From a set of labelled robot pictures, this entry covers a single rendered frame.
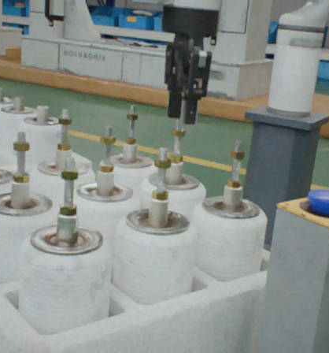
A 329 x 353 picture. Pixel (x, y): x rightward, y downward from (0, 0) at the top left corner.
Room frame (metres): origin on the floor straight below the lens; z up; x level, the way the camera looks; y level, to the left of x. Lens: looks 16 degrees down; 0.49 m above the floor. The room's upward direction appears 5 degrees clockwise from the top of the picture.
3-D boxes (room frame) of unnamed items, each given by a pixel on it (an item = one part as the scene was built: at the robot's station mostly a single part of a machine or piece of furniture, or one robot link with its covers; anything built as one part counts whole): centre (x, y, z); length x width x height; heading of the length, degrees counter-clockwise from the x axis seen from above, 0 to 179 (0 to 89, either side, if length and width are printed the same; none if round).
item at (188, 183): (0.78, -0.01, 0.25); 0.08 x 0.08 x 0.01
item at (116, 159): (0.87, 0.06, 0.25); 0.08 x 0.08 x 0.01
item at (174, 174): (0.78, -0.01, 0.26); 0.02 x 0.02 x 0.03
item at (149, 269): (0.62, 0.00, 0.16); 0.10 x 0.10 x 0.18
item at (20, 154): (0.63, 0.17, 0.30); 0.01 x 0.01 x 0.08; 3
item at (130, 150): (0.87, 0.06, 0.26); 0.02 x 0.02 x 0.03
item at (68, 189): (0.54, 0.10, 0.30); 0.01 x 0.01 x 0.08; 42
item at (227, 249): (0.69, -0.09, 0.16); 0.10 x 0.10 x 0.18
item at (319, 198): (0.53, -0.16, 0.32); 0.04 x 0.04 x 0.02
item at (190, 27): (0.78, -0.02, 0.45); 0.08 x 0.08 x 0.09
